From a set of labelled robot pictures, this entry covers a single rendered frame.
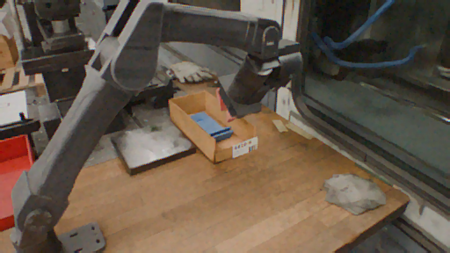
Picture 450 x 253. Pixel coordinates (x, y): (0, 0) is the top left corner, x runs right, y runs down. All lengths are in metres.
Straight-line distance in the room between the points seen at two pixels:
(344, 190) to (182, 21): 0.47
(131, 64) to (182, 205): 0.33
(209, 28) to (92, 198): 0.43
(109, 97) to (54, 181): 0.15
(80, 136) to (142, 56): 0.15
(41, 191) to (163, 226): 0.23
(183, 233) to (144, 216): 0.09
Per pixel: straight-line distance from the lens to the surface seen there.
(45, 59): 0.85
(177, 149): 0.81
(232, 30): 0.56
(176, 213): 0.67
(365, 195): 0.73
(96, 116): 0.50
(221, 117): 0.93
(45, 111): 0.96
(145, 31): 0.46
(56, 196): 0.54
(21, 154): 0.95
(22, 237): 0.57
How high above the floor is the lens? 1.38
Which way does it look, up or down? 31 degrees down
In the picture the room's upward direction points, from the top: straight up
